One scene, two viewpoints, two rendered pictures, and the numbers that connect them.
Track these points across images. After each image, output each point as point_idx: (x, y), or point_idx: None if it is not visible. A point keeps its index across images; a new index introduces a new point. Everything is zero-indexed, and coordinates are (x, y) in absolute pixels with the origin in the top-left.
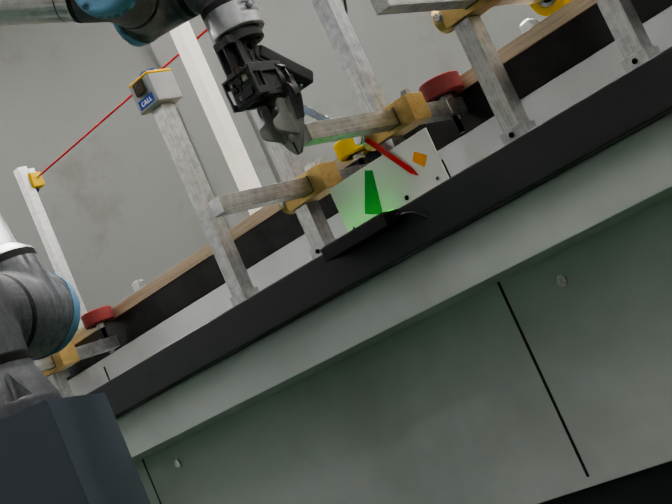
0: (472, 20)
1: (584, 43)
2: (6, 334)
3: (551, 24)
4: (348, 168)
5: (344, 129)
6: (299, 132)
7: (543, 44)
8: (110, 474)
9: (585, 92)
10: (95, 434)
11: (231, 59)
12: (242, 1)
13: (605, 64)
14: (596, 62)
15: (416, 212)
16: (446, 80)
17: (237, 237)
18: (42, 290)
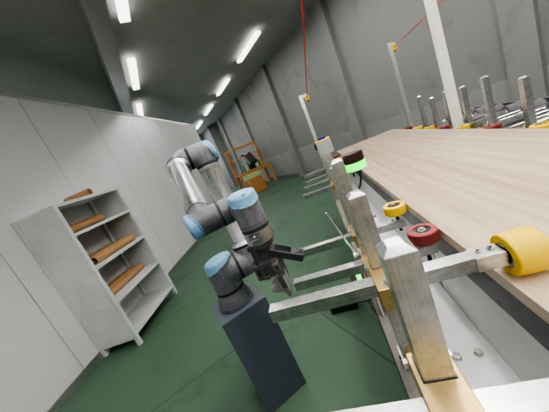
0: None
1: (521, 318)
2: (225, 289)
3: (498, 279)
4: (382, 226)
5: (320, 282)
6: (285, 292)
7: (490, 279)
8: (255, 331)
9: (512, 333)
10: (251, 320)
11: (253, 255)
12: (251, 235)
13: (534, 348)
14: (527, 338)
15: (372, 308)
16: (419, 241)
17: (376, 184)
18: (247, 261)
